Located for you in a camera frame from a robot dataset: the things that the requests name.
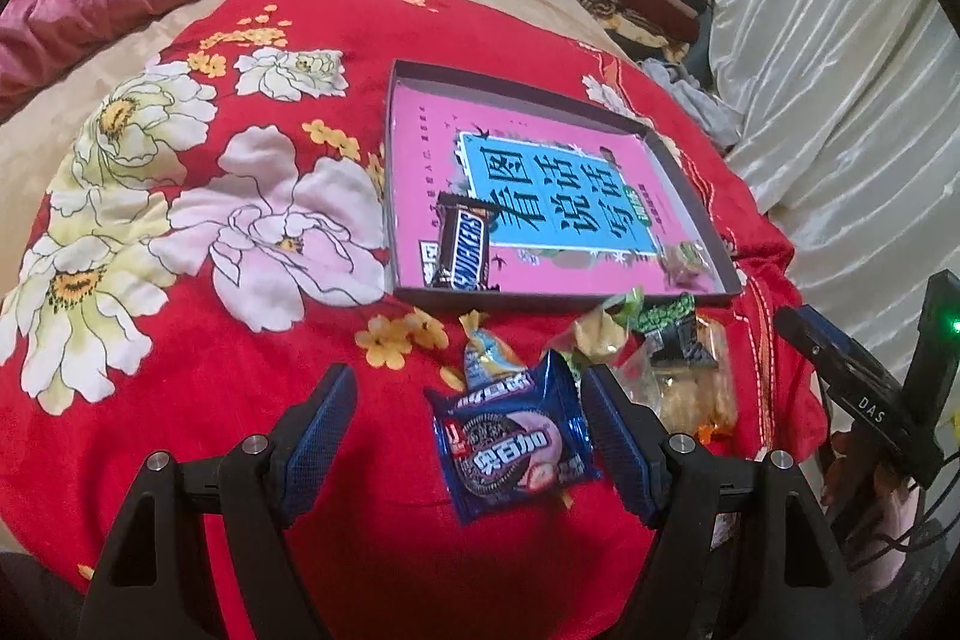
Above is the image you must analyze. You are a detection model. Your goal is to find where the dark shallow box tray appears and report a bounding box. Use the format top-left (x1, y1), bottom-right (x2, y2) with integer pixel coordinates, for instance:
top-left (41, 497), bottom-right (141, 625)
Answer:
top-left (380, 56), bottom-right (746, 312)

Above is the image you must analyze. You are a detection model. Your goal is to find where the white satin curtain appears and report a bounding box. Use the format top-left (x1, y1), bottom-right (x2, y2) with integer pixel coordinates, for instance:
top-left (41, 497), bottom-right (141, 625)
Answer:
top-left (711, 0), bottom-right (958, 374)

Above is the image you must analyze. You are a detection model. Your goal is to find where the green clear pastry packet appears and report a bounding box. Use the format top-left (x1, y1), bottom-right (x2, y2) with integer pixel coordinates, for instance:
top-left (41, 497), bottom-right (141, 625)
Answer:
top-left (547, 286), bottom-right (644, 374)

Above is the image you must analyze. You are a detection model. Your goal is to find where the brown snack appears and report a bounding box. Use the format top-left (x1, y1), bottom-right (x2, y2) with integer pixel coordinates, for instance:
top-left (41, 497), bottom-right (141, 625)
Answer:
top-left (613, 315), bottom-right (739, 445)

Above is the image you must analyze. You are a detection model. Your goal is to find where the Snickers bar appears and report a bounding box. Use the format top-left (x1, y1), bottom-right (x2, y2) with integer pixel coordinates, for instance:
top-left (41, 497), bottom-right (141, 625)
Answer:
top-left (430, 191), bottom-right (500, 292)

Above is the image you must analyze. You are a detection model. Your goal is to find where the round green label pastry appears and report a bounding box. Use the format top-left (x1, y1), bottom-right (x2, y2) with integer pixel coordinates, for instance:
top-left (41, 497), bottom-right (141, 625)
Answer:
top-left (659, 241), bottom-right (715, 287)

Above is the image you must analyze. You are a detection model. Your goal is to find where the pink Chinese workbook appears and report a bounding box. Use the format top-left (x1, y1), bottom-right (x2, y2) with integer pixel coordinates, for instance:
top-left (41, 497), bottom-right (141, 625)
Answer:
top-left (390, 81), bottom-right (728, 298)

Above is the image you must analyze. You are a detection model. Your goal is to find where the black green snack packet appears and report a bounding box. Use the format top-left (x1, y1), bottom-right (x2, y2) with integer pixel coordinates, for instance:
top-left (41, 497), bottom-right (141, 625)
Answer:
top-left (631, 294), bottom-right (719, 369)

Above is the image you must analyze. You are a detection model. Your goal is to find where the yellow candy packet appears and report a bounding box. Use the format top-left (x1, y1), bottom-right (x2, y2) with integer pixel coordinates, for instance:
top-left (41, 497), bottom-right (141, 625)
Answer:
top-left (459, 310), bottom-right (527, 390)

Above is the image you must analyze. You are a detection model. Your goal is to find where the blue Oreo cookie packet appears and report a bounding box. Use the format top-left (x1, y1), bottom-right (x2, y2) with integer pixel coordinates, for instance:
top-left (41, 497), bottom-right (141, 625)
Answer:
top-left (427, 351), bottom-right (599, 525)

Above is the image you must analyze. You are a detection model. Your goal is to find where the light blue crumpled cloth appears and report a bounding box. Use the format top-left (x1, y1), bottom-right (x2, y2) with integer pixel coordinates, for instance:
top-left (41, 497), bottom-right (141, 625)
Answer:
top-left (640, 58), bottom-right (743, 154)

